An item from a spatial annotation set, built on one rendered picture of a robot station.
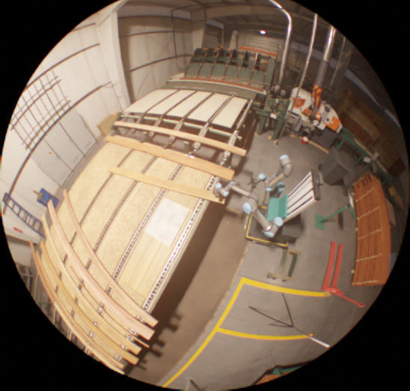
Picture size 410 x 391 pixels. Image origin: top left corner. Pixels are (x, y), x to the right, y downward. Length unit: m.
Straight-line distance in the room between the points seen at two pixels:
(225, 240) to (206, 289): 1.05
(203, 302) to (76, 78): 8.02
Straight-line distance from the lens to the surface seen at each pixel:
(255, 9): 11.99
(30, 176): 6.79
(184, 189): 2.03
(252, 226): 2.49
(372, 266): 4.89
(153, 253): 1.97
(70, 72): 6.81
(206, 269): 2.64
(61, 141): 6.00
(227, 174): 2.17
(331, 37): 5.96
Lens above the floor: 2.63
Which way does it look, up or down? 60 degrees down
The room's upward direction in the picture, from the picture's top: 3 degrees counter-clockwise
